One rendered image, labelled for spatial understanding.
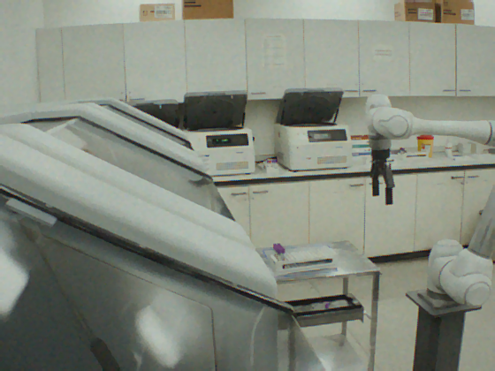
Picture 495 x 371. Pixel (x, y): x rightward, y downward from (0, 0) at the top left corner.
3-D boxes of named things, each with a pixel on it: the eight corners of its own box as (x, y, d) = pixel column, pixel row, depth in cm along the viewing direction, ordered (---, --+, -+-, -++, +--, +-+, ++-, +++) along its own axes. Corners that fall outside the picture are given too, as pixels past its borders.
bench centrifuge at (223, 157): (188, 179, 406) (184, 93, 392) (183, 167, 466) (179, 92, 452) (256, 174, 416) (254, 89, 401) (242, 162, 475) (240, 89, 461)
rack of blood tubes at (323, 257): (276, 275, 222) (275, 262, 220) (270, 268, 231) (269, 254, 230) (338, 267, 228) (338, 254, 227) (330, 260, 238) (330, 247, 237)
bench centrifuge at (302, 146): (291, 172, 420) (289, 88, 406) (274, 161, 480) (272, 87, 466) (354, 169, 429) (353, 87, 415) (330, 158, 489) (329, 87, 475)
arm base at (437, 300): (445, 285, 229) (446, 275, 228) (471, 304, 208) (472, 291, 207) (412, 291, 226) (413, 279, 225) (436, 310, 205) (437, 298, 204)
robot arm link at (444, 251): (453, 279, 222) (457, 233, 218) (470, 294, 204) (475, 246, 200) (421, 282, 222) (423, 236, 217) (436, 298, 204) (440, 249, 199)
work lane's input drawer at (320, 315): (186, 345, 179) (184, 324, 177) (184, 329, 192) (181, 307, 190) (374, 322, 191) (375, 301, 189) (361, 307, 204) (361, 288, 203)
